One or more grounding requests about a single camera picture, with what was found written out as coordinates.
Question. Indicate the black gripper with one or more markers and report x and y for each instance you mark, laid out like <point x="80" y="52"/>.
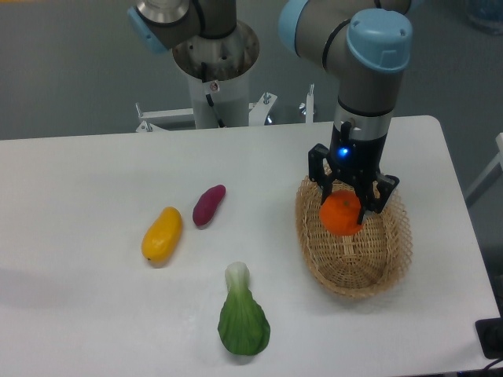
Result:
<point x="356" y="163"/>

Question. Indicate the orange fruit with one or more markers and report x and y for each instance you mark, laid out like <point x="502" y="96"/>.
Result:
<point x="339" y="213"/>

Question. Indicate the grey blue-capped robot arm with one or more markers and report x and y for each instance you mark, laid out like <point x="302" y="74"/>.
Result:
<point x="365" y="44"/>

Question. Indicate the woven wicker basket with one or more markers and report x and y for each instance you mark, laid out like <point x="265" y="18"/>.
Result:
<point x="357" y="266"/>

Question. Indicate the purple sweet potato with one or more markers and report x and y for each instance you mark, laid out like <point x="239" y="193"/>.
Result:
<point x="207" y="205"/>

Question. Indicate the green bok choy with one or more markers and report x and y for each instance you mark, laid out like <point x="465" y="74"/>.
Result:
<point x="243" y="327"/>

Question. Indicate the blue translucent object top right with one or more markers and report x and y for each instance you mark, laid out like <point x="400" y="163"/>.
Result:
<point x="486" y="15"/>

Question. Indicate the yellow mango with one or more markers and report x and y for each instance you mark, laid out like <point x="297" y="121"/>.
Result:
<point x="162" y="237"/>

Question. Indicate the black device at table edge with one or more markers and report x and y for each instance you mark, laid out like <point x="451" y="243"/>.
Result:
<point x="489" y="332"/>

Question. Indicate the white metal mounting frame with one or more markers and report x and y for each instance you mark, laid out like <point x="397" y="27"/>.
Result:
<point x="259" y="114"/>

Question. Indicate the white frame at right edge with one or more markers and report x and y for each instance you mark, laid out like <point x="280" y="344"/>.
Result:
<point x="488" y="176"/>

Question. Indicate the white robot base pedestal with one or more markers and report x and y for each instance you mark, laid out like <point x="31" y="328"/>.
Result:
<point x="217" y="72"/>

